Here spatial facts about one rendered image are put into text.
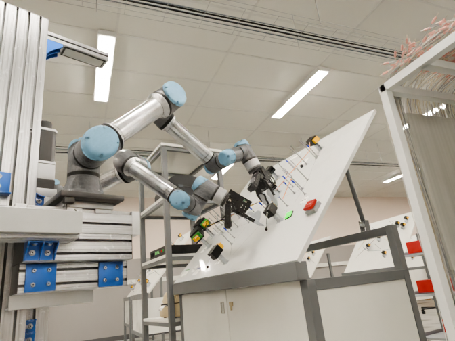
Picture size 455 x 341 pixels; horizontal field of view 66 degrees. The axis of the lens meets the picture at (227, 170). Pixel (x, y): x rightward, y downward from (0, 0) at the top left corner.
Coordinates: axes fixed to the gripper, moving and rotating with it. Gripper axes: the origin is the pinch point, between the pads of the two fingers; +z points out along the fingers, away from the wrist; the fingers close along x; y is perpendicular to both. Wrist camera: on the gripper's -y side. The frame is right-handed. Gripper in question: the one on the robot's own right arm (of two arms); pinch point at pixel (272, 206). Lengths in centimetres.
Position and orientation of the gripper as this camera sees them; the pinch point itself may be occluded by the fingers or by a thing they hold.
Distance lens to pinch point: 169.8
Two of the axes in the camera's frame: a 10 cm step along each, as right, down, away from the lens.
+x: -6.0, 4.7, 6.4
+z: 4.7, 8.6, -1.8
